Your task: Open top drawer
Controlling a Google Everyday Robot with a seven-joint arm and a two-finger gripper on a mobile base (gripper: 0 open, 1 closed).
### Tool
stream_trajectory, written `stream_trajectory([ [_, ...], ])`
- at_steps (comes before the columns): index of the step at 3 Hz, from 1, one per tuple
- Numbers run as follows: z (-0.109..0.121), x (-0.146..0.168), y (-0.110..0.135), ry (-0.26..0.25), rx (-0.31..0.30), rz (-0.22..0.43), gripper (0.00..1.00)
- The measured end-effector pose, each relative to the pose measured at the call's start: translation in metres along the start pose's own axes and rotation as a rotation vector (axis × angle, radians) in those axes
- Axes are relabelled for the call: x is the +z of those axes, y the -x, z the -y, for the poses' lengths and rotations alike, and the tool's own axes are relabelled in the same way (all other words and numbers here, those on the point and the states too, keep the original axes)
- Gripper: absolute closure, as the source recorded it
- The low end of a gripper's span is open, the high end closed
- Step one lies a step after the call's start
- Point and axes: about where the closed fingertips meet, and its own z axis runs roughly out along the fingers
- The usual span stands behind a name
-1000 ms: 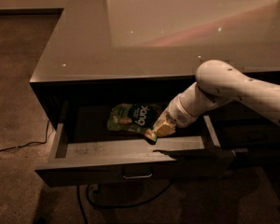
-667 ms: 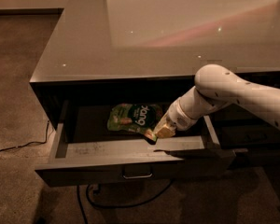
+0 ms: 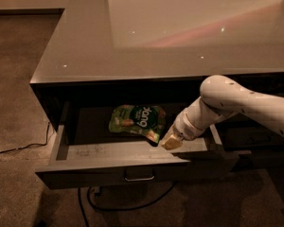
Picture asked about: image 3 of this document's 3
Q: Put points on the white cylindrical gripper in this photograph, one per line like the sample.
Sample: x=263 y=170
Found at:
x=184 y=128

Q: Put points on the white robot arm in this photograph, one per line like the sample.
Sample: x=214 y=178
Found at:
x=221 y=98

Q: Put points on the dark cabinet with glossy top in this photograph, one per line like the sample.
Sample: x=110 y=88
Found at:
x=105 y=53

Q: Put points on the green snack bag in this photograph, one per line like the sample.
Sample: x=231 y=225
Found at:
x=148 y=121

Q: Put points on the dark wall baseboard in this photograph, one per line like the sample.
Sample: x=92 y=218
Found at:
x=31 y=11

